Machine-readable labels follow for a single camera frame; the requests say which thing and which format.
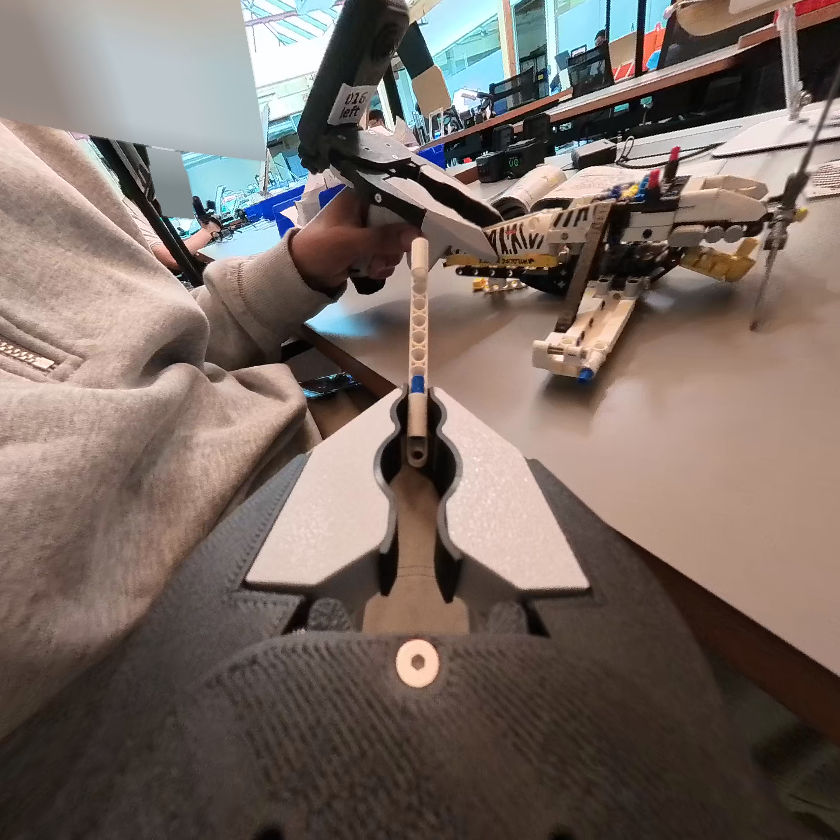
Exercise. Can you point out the person's left forearm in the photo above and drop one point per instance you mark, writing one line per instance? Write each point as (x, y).
(256, 295)

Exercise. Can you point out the wooden workbench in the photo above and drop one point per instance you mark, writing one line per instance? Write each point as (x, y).
(656, 82)

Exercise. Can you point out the silver monitor stand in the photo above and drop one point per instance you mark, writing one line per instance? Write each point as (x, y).
(754, 138)

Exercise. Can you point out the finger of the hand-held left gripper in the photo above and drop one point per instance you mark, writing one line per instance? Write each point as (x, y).
(453, 229)
(423, 164)

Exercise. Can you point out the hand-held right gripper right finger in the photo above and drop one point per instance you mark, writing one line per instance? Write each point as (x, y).
(518, 525)

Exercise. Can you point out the zebra striped lego airplane model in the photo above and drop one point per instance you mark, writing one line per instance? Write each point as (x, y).
(695, 197)

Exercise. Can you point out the black tripod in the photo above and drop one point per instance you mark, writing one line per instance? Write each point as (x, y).
(164, 223)

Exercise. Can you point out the black power adapter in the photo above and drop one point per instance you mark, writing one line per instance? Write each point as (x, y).
(594, 154)

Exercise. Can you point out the long white lego beam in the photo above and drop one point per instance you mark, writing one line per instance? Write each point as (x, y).
(417, 328)

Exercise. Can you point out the white plastic bag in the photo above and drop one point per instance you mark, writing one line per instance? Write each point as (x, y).
(321, 193)

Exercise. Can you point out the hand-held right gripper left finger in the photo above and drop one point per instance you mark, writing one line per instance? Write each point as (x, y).
(321, 525)

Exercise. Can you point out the black computer monitor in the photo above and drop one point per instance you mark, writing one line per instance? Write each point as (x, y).
(518, 88)

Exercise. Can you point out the white perforated device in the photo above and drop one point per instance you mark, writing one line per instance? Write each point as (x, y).
(823, 180)

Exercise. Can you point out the black electronic device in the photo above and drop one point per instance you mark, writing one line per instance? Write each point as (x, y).
(518, 164)

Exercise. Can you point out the blue plastic bin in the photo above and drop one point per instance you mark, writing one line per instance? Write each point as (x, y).
(285, 216)

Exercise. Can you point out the open instruction booklet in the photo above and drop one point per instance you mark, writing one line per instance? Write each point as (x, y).
(544, 187)

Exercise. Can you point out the person's left hand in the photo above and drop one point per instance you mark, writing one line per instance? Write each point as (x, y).
(328, 253)

